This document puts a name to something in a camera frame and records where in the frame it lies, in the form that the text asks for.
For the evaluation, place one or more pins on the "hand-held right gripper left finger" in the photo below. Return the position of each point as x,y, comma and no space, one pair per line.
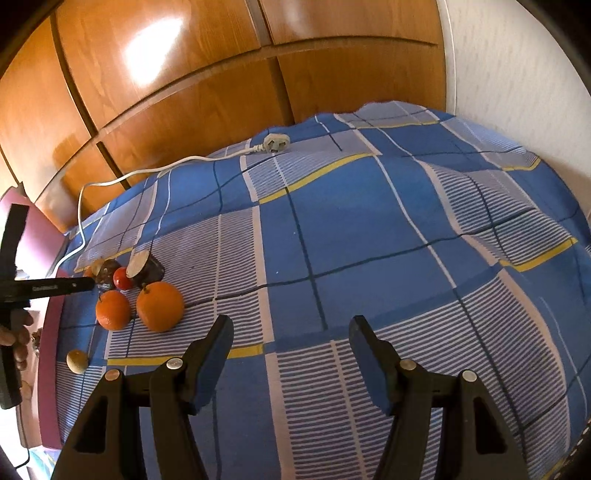
216,364

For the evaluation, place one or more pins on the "large orange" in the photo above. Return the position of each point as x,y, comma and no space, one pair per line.
159,307

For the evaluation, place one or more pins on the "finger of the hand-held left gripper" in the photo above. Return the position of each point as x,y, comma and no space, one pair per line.
78,287

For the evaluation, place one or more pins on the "pink-rimmed white box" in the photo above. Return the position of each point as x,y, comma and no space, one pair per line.
41,240

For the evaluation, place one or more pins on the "red tomato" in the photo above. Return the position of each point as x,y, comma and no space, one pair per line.
122,278

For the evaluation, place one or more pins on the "person's left hand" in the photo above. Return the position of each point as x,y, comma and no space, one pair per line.
24,320

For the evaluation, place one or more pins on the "dark brown fruit tan marks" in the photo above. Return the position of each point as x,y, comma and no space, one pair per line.
107,273

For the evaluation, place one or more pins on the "round tan fruit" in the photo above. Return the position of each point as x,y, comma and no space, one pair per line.
77,361

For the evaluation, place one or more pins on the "small orange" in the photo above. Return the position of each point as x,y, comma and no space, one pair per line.
113,310

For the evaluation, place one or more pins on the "blue plaid bedsheet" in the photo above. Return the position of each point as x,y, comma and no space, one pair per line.
346,207

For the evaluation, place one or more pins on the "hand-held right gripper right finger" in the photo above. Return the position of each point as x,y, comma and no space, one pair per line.
369,367

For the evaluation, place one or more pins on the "dark-skinned sugarcane piece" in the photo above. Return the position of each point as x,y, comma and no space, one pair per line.
150,272

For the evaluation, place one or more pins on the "wooden wardrobe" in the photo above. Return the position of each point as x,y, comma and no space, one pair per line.
184,115

